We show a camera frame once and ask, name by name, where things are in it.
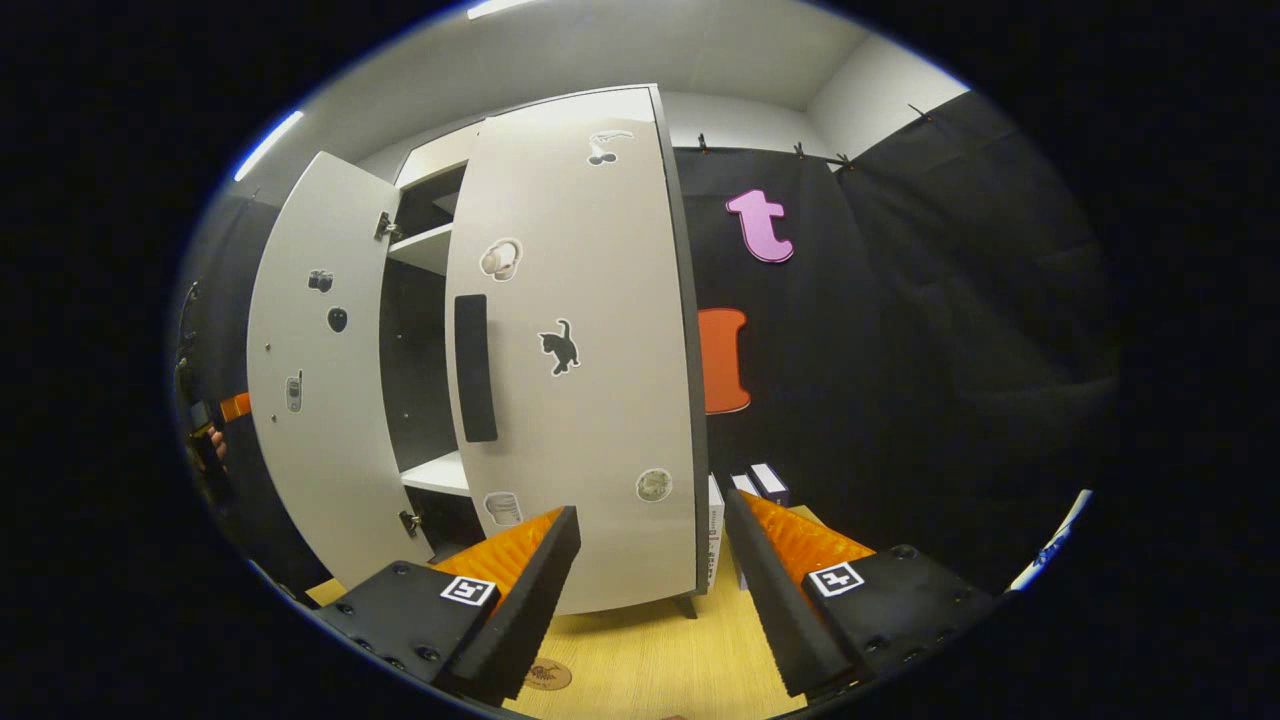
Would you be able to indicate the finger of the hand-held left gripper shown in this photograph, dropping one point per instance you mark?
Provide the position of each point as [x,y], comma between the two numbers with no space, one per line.
[235,406]

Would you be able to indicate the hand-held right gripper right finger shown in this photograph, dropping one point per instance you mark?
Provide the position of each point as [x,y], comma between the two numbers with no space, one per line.
[775,600]

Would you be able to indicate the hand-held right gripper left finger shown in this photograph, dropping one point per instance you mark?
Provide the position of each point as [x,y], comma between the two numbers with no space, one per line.
[520,620]

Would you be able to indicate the white book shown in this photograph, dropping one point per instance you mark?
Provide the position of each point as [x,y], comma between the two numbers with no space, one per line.
[716,530]

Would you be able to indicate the dark navy book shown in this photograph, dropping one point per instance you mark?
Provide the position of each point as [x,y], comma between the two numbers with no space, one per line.
[770,483]

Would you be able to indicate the light blue book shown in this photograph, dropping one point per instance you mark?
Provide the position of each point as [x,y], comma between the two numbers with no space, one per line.
[742,485]

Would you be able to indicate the white cabinet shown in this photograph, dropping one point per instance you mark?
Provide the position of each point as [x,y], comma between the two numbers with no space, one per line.
[420,370]

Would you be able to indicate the black backdrop cloth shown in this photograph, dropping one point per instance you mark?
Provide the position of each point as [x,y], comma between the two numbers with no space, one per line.
[900,350]

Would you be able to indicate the white side table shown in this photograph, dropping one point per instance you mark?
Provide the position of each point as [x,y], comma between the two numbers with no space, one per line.
[1050,545]

